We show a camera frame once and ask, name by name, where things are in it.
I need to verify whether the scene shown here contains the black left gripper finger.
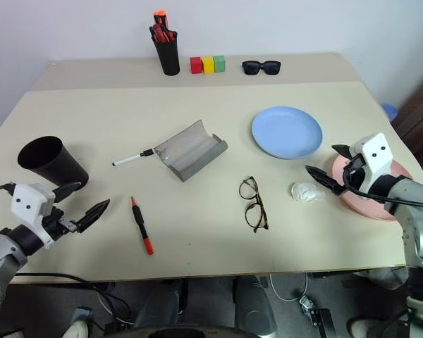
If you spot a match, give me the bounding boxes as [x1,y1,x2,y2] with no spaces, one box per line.
[75,199,111,234]
[52,182,83,204]

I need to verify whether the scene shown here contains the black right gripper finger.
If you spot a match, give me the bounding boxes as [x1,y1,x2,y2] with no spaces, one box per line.
[305,165,346,196]
[331,144,355,159]

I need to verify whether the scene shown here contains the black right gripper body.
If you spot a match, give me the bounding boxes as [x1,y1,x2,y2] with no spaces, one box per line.
[342,155,369,192]

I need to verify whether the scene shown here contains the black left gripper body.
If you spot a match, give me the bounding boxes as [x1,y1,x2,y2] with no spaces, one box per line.
[41,202,78,242]

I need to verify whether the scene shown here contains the empty black cup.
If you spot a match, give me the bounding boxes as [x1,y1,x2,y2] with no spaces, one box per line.
[17,135,90,187]

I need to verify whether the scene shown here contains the pink plate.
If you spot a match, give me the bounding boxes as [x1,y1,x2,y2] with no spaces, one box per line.
[331,154,415,222]

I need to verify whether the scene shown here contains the red and black pen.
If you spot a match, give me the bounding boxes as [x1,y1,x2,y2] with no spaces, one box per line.
[130,196,155,256]
[161,27,178,44]
[149,24,164,44]

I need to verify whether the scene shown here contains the blue plastic bin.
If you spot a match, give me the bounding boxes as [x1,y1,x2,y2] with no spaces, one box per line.
[381,102,400,124]

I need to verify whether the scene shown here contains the blue plate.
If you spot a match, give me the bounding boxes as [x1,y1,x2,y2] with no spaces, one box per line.
[251,106,324,160]

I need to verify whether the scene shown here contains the white marker pen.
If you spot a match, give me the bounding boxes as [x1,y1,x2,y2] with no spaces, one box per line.
[112,149,156,168]

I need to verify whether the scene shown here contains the tortoiseshell eyeglasses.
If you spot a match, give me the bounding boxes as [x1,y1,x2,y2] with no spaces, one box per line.
[238,175,270,234]

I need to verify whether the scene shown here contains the brown wooden furniture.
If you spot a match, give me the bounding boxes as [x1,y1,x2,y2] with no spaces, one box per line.
[391,65,423,184]

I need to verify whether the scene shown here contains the white shoe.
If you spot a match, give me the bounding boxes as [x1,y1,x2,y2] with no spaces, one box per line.
[350,318,372,338]
[61,315,90,338]

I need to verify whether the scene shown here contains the dark grey rounded shape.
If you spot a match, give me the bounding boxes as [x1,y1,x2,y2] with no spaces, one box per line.
[233,275,278,334]
[133,278,185,329]

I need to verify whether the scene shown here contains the grey open glasses case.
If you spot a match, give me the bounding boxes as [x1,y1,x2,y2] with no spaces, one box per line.
[152,119,229,183]

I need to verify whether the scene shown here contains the black sunglasses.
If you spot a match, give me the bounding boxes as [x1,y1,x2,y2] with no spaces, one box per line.
[241,60,282,76]

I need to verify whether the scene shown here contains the black table caster foot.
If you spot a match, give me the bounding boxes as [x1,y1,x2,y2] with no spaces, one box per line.
[298,294,333,337]

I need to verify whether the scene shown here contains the black pen holder cup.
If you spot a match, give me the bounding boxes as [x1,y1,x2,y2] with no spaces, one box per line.
[154,31,181,77]

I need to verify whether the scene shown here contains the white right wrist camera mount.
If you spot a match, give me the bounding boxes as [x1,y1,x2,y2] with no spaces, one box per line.
[350,132,398,194]

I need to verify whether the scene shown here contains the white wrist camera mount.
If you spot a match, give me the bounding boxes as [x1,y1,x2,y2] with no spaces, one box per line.
[350,132,398,194]
[10,182,56,250]

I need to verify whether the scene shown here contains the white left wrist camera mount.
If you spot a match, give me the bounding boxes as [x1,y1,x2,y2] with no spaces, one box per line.
[10,182,56,250]

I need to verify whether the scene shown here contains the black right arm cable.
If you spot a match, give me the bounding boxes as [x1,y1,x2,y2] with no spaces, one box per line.
[342,164,423,209]

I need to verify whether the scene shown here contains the black cable under table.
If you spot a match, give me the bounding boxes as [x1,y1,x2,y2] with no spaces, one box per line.
[9,272,135,330]

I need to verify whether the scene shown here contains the white cable under table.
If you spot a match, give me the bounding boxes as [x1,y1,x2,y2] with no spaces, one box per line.
[267,272,309,302]

